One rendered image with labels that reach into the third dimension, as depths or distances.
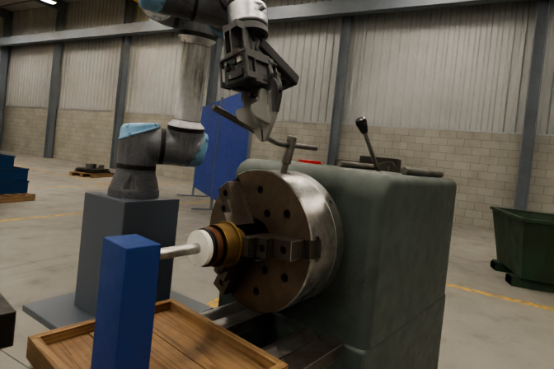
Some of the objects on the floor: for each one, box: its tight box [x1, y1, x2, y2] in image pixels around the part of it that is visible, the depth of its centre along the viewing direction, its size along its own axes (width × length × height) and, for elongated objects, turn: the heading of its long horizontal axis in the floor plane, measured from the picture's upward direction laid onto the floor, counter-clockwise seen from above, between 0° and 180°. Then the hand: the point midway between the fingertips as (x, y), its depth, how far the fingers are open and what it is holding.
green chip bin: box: [491, 206, 554, 293], centre depth 474 cm, size 134×94×85 cm
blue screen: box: [176, 91, 252, 210], centre depth 767 cm, size 412×80×235 cm
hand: (265, 135), depth 68 cm, fingers closed
